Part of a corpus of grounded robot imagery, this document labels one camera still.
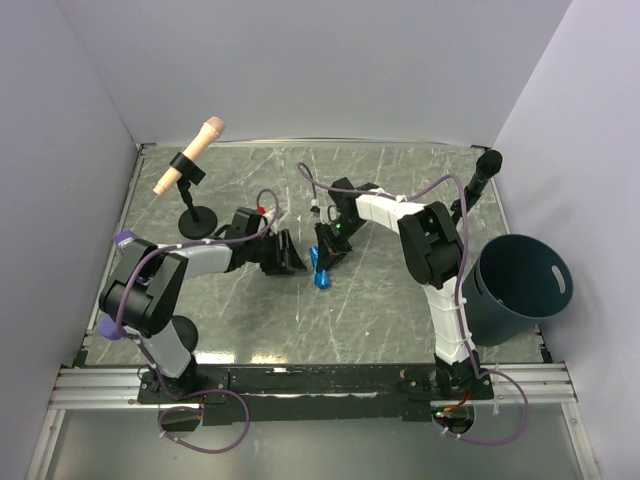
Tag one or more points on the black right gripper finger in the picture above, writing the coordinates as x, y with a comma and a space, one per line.
325, 246
334, 256

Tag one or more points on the beige microphone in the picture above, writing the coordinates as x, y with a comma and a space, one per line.
210, 131

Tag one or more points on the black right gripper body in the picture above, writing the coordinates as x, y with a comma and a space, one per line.
342, 230

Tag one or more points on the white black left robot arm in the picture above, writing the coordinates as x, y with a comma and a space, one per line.
140, 296

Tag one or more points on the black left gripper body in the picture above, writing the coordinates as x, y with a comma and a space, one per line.
261, 248

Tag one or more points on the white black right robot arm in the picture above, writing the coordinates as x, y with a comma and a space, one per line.
433, 253

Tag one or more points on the purple microphone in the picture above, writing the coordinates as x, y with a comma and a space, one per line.
108, 329

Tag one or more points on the black microphone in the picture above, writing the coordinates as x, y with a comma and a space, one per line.
488, 165

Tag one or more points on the black right mic stand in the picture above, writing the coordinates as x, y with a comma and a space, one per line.
470, 198

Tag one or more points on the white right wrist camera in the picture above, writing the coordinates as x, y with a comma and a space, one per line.
324, 214

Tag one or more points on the dark blue trash bin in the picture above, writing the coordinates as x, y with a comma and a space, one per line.
516, 283

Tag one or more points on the aluminium rail frame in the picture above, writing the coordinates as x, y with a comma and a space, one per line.
104, 388

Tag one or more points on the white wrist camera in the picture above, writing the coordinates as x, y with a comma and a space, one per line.
265, 212
324, 214

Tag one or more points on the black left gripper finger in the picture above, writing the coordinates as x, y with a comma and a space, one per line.
285, 242
280, 263

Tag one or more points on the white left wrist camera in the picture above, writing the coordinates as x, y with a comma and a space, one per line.
265, 212

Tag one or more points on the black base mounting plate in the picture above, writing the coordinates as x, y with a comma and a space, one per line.
417, 394

